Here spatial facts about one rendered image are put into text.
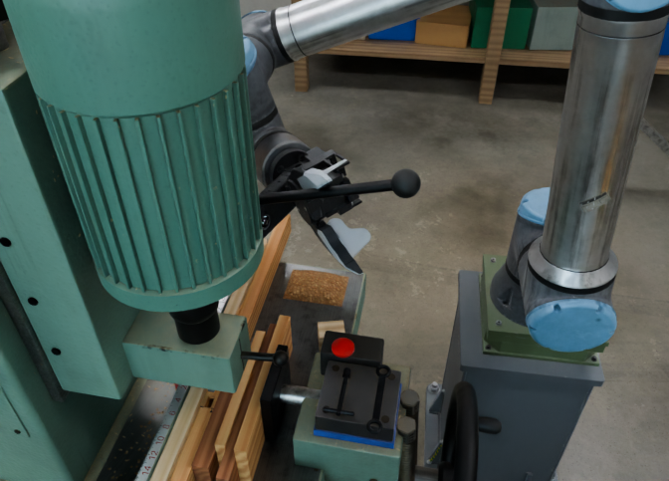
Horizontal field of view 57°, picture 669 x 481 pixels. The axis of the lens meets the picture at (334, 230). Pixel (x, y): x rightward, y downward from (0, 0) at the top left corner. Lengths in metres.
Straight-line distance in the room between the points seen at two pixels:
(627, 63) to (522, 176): 2.09
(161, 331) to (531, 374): 0.89
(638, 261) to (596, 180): 1.70
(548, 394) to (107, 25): 1.27
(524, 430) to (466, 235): 1.13
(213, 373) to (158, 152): 0.34
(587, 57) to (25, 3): 0.69
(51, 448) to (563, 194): 0.82
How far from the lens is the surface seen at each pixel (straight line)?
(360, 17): 1.01
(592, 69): 0.92
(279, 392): 0.83
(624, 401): 2.18
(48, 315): 0.74
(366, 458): 0.80
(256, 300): 0.98
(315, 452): 0.82
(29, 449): 0.93
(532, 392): 1.51
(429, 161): 2.98
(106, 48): 0.47
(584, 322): 1.15
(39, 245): 0.66
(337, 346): 0.80
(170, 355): 0.77
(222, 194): 0.56
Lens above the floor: 1.65
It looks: 40 degrees down
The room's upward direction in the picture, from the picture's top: straight up
